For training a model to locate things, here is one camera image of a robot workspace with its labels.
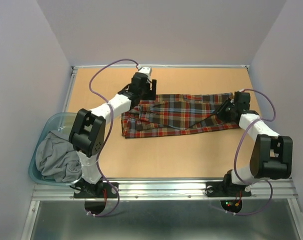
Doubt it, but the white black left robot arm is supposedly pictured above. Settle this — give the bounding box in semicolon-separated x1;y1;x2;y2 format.
68;66;157;198

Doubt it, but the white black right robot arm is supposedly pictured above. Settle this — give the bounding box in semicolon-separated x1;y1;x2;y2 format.
206;89;293;197

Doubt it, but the red blue plaid flannel shirt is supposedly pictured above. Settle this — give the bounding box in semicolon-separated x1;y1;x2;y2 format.
121;92;239;139

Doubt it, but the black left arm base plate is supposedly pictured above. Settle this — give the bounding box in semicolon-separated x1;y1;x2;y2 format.
70;181;117;199

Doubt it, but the aluminium front table rail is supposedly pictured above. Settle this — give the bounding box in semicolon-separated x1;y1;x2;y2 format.
31;178;298;201

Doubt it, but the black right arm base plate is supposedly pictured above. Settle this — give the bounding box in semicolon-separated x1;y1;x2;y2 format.
205;181;252;198

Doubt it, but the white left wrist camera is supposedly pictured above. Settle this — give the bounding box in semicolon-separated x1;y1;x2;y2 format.
137;65;152;76

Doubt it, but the aluminium table rail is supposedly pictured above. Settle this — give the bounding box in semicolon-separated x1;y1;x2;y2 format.
31;178;298;201
71;64;249;70

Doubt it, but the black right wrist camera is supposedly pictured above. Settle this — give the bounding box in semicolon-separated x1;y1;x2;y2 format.
233;91;251;112

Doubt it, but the aluminium back table rail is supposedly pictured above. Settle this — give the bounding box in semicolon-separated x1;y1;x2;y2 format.
71;64;249;70

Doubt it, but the grey crumpled shirt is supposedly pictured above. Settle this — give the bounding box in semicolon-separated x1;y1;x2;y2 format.
35;130;82;183

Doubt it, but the clear blue plastic bin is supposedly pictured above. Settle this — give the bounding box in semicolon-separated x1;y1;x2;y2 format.
28;112;81;186

